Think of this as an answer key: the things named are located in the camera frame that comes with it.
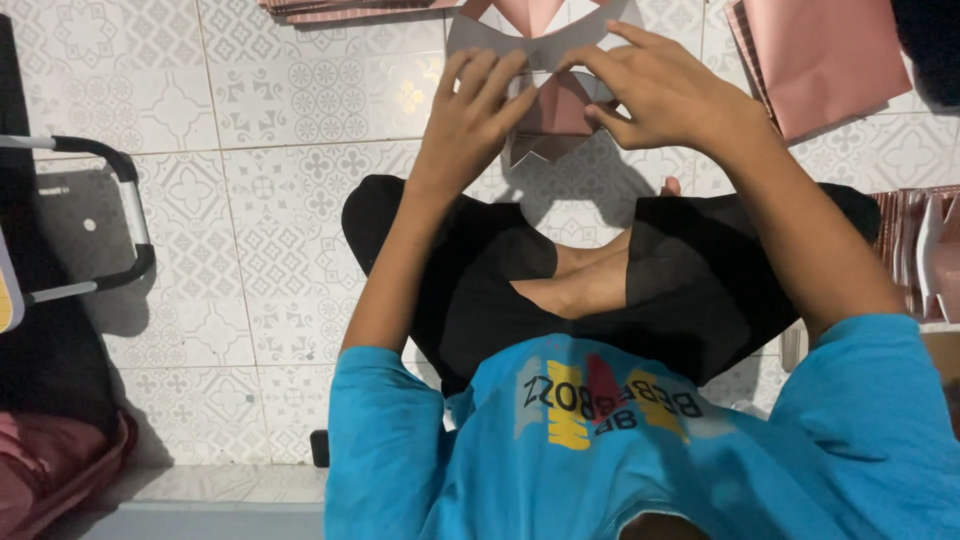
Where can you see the person's left hand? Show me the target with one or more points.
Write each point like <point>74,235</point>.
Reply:
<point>465,127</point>

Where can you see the blue printed t-shirt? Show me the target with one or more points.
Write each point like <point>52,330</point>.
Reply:
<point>600,450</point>

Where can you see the black bag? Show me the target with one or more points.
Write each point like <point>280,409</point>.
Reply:
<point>934,45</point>

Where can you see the small black block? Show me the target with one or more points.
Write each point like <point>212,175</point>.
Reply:
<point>320,448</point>

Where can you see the brown cardboard box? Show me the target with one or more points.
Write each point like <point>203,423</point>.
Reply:
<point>943,375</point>

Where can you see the person's foot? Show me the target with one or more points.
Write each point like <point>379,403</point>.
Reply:
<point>577,296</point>
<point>592,255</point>

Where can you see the person's right hand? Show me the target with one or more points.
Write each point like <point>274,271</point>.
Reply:
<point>675,97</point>

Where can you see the person's left foot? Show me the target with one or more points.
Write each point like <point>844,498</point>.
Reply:
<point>592,255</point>

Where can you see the thick pile of pink paper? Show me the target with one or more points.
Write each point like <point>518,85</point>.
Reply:
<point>825,60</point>

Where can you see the pink cloth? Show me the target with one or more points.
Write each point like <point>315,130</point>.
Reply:
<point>52,472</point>

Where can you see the flat stack of pink sheets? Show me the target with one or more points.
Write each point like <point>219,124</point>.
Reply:
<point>352,7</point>

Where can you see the pink and grey paper box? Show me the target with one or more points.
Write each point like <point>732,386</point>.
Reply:
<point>555,112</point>

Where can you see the person's right foot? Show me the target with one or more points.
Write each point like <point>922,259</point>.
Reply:
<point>577,296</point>

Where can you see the row of folded pink boxes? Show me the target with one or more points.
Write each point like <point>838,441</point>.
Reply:
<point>919,247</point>

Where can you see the black trousers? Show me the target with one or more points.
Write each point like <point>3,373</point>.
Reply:
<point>465,300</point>

